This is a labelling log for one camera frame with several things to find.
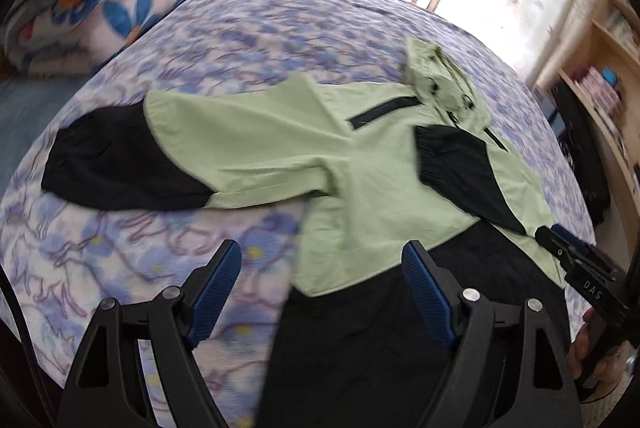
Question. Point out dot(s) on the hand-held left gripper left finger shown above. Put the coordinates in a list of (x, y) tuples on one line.
[(217, 290)]

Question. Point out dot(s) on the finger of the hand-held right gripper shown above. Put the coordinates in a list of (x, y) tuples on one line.
[(565, 235)]

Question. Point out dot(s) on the dark hanging cloth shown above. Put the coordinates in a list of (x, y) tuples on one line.
[(582, 148)]

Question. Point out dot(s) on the green and black jacket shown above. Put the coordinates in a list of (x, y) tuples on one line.
[(280, 133)]

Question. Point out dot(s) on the person's right hand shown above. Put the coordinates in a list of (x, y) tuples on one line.
[(580, 345)]

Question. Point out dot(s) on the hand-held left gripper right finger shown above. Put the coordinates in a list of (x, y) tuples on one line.
[(425, 293)]

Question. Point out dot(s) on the wooden bookshelf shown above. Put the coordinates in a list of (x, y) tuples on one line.
[(612, 58)]

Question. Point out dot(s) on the purple floral bedsheet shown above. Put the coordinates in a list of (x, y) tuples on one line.
[(300, 18)]

